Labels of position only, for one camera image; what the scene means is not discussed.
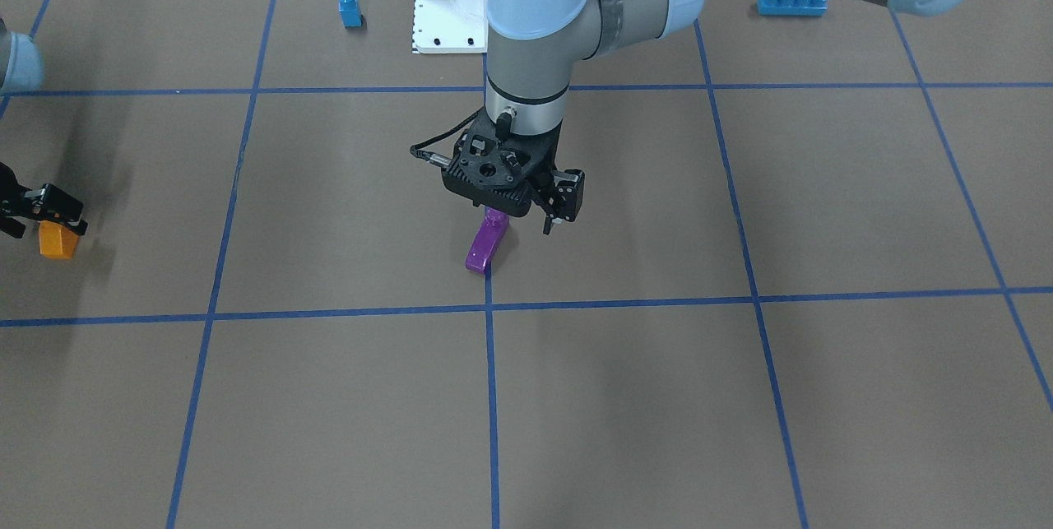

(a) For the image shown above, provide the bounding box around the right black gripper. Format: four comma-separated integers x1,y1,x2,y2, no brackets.
1,163,90,238

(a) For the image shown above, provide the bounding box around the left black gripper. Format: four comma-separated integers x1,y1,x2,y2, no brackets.
527,153,587,235

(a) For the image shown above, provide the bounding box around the long blue brick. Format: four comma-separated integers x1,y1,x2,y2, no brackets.
756,0,830,16

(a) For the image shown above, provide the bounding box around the small blue block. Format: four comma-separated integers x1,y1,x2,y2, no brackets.
337,0,364,28

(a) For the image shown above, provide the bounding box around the purple trapezoid block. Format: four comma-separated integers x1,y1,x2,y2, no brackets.
464,205,510,275

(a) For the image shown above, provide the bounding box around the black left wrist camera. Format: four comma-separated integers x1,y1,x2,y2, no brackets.
410,107,561,217

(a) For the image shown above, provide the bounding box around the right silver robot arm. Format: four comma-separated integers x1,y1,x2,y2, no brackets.
1,22,90,238

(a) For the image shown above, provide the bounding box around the orange trapezoid block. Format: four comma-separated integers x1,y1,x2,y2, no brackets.
37,221,81,262

